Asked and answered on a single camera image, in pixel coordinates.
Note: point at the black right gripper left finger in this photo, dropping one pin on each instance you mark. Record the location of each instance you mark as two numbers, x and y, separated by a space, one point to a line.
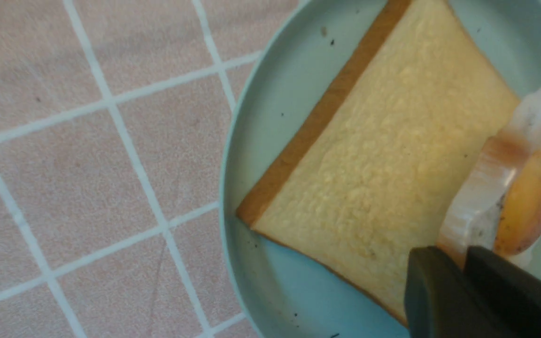
439 301

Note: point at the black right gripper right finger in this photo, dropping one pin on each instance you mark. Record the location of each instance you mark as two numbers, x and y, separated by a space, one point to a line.
511 292

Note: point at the fried egg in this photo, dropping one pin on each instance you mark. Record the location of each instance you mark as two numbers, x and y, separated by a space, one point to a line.
498 207

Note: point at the bread slice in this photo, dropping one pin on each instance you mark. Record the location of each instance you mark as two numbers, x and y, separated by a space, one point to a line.
381 175

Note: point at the teal centre plate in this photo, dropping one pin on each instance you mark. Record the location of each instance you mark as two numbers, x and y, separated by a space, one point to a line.
283 293

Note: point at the pink checkered tablecloth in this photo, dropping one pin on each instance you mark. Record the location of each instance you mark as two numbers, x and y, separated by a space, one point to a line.
113 117

